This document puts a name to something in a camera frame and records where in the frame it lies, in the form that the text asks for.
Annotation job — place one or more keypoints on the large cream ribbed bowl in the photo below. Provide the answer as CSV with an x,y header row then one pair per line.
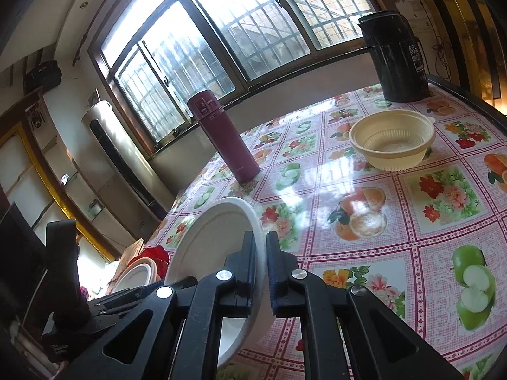
x,y
380,164

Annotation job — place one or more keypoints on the barred window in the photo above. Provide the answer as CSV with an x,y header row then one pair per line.
x,y
237,27

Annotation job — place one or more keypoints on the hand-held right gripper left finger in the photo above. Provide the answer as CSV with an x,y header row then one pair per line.
x,y
249,269

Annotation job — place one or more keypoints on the red cloth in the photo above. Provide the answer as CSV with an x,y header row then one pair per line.
x,y
156,255

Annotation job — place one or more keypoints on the fruit and flower print tablecloth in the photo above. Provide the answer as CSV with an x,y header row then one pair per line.
x,y
435,225

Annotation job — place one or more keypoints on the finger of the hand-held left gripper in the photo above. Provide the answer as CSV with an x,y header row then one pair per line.
x,y
119,301

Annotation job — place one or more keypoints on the maroon thermos bottle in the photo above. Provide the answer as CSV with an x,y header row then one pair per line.
x,y
222,138

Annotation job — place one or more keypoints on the black thermos jug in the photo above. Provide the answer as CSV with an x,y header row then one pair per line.
x,y
396,59

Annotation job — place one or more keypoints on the black bag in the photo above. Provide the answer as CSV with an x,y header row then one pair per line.
x,y
41,75

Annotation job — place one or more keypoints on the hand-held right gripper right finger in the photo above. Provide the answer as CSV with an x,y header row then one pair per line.
x,y
277,281

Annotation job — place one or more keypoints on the white disposable bowl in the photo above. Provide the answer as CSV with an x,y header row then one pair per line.
x,y
214,237

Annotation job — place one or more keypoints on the wall poster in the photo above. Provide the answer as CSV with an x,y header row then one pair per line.
x,y
35,115

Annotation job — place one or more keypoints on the white standing air conditioner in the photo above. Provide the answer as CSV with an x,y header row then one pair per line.
x,y
115,146

